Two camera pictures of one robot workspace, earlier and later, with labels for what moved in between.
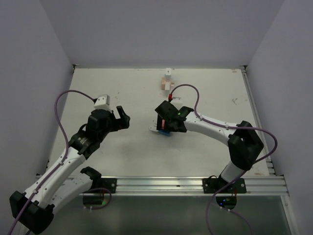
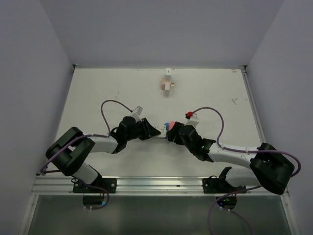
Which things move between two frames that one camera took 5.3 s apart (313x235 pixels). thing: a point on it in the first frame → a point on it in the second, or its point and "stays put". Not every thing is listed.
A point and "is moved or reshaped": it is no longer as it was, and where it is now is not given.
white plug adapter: (153, 127) → (162, 129)
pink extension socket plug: (163, 123) is moved or reshaped
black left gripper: (121, 123) → (149, 130)
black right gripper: (169, 128) → (171, 133)
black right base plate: (214, 185) stays put
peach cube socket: (163, 83) stays put
